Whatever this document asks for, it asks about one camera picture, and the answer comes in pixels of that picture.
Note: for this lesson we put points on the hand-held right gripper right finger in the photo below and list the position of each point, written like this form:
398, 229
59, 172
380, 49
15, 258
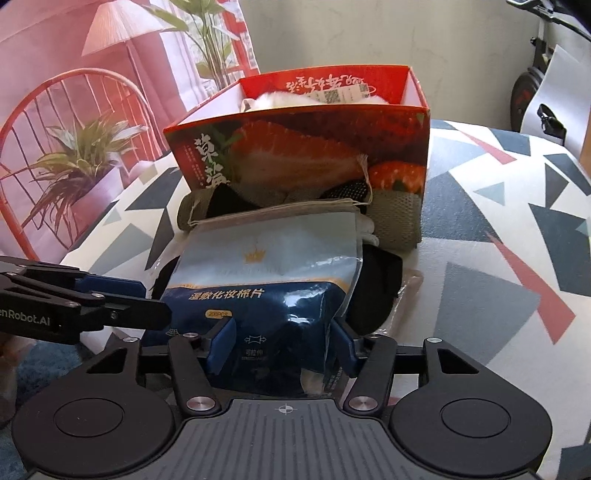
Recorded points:
346, 347

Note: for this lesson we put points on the white board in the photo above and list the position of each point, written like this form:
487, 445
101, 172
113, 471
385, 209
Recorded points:
563, 83

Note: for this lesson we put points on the pink printed backdrop cloth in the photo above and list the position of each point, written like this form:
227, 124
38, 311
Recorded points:
69, 138

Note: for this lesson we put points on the clear plastic packet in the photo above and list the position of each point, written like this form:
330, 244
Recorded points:
410, 290

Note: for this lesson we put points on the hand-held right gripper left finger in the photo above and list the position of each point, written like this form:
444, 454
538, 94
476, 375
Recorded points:
222, 347

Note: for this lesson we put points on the geometric patterned tablecloth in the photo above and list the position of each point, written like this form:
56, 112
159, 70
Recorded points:
485, 230

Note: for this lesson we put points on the red strawberry print box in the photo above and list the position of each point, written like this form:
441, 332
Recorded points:
300, 147

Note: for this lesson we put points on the white fluffy cloth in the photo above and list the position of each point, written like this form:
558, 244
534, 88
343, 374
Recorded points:
277, 99

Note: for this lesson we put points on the grey knitted rolled towel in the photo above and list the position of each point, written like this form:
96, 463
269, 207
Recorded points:
397, 217

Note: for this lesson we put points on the blue white cotton pad package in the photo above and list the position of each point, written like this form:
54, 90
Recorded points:
258, 277

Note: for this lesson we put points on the white folded cloth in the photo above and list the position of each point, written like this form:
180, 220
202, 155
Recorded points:
368, 233

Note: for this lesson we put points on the person's teal clothing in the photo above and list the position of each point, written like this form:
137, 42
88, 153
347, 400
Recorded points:
41, 369

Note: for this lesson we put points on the black exercise bike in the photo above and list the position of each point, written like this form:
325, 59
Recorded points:
526, 92

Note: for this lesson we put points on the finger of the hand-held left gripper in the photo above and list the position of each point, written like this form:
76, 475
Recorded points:
129, 316
115, 290

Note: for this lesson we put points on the black glove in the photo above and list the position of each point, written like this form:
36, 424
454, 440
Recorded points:
376, 286

